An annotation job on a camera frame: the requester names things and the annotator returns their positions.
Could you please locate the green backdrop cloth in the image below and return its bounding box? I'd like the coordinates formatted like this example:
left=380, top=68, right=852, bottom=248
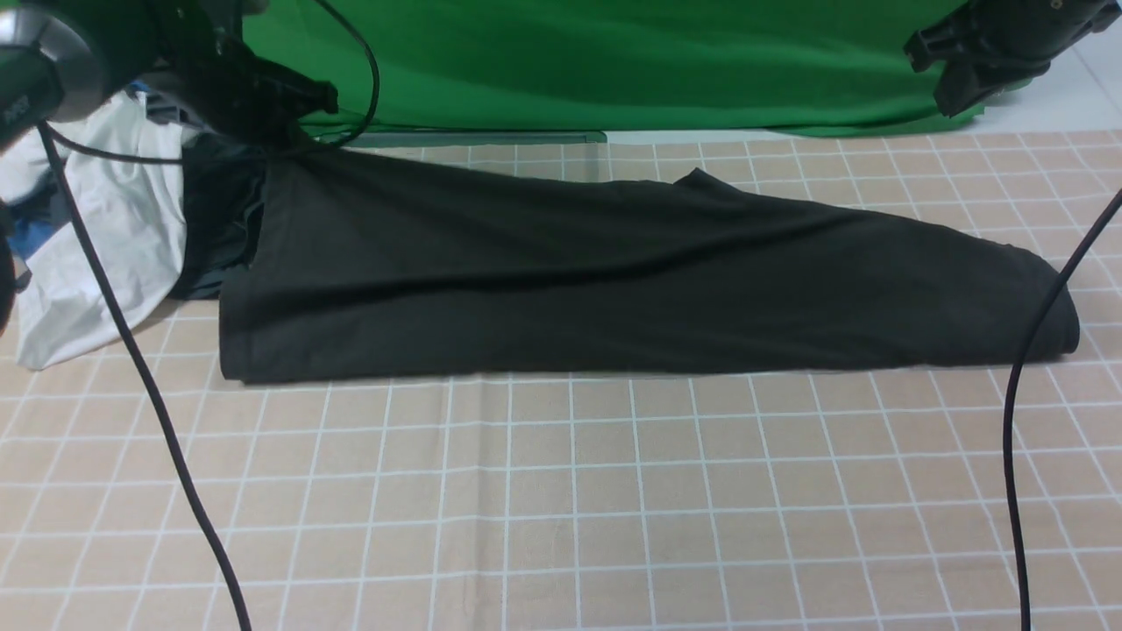
left=243, top=1, right=985, bottom=137

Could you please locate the blue shirt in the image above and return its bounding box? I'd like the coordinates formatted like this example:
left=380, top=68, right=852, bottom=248
left=3, top=85, right=166, bottom=259

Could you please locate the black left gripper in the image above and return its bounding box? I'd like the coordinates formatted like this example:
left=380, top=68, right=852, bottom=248
left=145, top=1, right=339, bottom=149

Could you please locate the dark gray crumpled garment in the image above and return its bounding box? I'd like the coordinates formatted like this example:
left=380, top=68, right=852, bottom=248
left=146, top=97, right=267, bottom=301

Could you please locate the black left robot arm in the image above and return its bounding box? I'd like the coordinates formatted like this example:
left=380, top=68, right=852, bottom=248
left=3, top=1, right=344, bottom=338

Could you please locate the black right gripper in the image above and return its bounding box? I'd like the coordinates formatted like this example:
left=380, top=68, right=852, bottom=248
left=905, top=1, right=1114, bottom=118

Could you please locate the beige grid tablecloth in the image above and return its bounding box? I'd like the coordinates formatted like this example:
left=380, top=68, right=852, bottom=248
left=1, top=131, right=1121, bottom=630

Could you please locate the white shirt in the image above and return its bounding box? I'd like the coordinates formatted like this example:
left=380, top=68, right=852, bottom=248
left=16, top=95, right=194, bottom=369

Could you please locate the dark gray long-sleeved shirt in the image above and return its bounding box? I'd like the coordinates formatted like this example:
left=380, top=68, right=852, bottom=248
left=219, top=152, right=1059, bottom=385

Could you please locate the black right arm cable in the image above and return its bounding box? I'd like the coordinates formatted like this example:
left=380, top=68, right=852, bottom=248
left=1004, top=188, right=1122, bottom=631

